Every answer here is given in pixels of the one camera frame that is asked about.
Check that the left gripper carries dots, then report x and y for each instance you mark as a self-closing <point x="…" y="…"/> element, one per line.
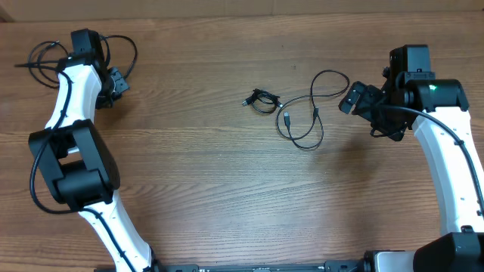
<point x="122" y="85"/>

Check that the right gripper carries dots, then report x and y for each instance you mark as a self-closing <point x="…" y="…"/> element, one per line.
<point x="367" y="97"/>

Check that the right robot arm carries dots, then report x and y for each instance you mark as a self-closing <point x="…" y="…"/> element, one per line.
<point x="437" y="111"/>

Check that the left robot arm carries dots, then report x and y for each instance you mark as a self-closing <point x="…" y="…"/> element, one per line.
<point x="75" y="163"/>

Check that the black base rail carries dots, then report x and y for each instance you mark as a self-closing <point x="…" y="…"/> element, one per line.
<point x="261" y="267"/>

